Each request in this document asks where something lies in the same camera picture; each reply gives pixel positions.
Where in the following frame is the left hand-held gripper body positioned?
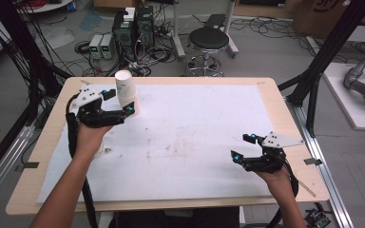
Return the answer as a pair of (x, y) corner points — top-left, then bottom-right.
(70, 83), (128, 129)

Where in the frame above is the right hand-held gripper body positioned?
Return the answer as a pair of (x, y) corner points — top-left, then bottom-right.
(240, 130), (306, 175)

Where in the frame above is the stack of white paper cups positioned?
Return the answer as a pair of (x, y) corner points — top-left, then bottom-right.
(113, 69), (142, 117)

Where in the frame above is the person's left hand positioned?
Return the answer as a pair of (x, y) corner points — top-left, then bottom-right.
(73, 122), (114, 160)

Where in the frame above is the person's right hand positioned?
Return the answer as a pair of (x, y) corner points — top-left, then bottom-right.
(254, 167), (292, 198)

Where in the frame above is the grey tape piece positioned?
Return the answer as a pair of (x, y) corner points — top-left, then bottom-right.
(14, 161), (40, 173)
(303, 157), (324, 166)

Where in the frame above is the grey bench power supply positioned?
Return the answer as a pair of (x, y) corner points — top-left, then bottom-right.
(100, 33), (115, 61)
(88, 33), (104, 60)

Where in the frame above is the white table mat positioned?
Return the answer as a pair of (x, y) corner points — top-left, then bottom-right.
(37, 84), (275, 204)

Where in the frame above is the black computer tower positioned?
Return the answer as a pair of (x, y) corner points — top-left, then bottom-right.
(111, 9), (138, 64)
(135, 5), (156, 51)

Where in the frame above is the thin wooden stick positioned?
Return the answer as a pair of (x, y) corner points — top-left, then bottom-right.
(298, 180), (317, 199)

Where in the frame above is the small white box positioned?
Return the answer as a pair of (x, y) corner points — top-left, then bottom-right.
(123, 7), (137, 23)

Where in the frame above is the white platform board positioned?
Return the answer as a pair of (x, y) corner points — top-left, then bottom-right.
(322, 62), (365, 131)

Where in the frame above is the person's dark clothing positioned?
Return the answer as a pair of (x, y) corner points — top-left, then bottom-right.
(108, 207), (240, 228)

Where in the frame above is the green circuit board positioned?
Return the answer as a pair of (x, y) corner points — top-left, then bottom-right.
(303, 208), (333, 228)

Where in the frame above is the white metal stand leg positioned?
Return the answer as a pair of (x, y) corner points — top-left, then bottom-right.
(221, 0), (240, 59)
(170, 0), (186, 60)

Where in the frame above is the black round stool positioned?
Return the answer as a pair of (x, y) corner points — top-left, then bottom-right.
(184, 27), (231, 78)

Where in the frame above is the black flat floor pedal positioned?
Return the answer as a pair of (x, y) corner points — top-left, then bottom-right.
(203, 13), (228, 29)

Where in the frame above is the brown cardboard box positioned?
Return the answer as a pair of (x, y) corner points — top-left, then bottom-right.
(293, 0), (365, 41)

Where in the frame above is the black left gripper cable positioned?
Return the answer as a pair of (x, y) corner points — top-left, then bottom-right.
(65, 93), (100, 228)

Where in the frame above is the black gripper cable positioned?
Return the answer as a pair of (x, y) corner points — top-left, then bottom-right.
(267, 160), (300, 228)
(65, 93), (100, 228)

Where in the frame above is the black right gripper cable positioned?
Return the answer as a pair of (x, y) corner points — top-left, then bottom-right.
(267, 160), (300, 228)

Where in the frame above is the aluminium floor rail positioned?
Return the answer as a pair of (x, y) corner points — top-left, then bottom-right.
(285, 98), (355, 228)
(0, 124), (36, 213)

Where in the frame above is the black metal frame post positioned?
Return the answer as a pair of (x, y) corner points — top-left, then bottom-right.
(278, 0), (365, 138)
(0, 0), (63, 99)

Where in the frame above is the tangle of black floor cables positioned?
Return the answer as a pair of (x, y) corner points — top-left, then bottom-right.
(231, 15), (312, 49)

